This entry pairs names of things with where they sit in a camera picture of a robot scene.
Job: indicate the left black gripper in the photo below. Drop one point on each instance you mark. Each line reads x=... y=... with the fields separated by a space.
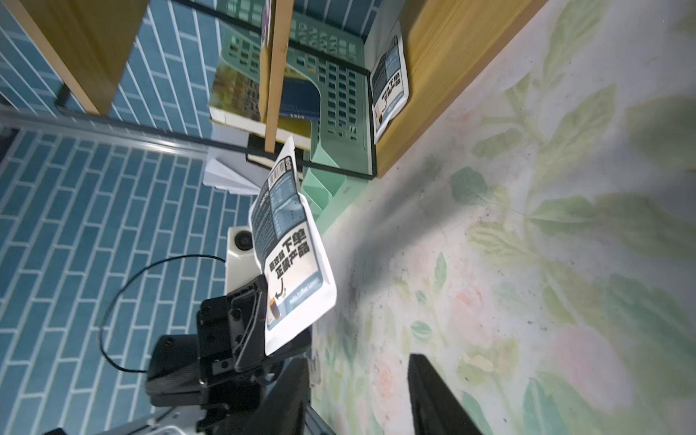
x=222 y=364

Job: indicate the green desk file organizer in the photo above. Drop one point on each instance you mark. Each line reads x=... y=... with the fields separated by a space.
x=342 y=138

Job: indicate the wooden three-tier shelf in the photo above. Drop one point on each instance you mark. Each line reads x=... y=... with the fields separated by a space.
x=447 y=45

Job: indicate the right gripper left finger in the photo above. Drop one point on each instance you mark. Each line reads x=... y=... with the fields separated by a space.
x=283 y=410

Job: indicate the dark blue book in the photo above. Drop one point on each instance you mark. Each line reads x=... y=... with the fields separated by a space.
x=300 y=100

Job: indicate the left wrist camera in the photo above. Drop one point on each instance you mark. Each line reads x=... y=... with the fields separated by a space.
x=241 y=269

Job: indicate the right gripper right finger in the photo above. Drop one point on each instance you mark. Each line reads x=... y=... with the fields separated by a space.
x=434 y=407

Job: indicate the white papers in organizer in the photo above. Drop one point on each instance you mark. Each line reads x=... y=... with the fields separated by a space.
x=219 y=176

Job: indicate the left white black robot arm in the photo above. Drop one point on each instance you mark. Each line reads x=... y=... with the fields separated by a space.
x=194 y=419

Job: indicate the beige book tall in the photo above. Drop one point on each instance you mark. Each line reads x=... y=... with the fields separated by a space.
x=234 y=102

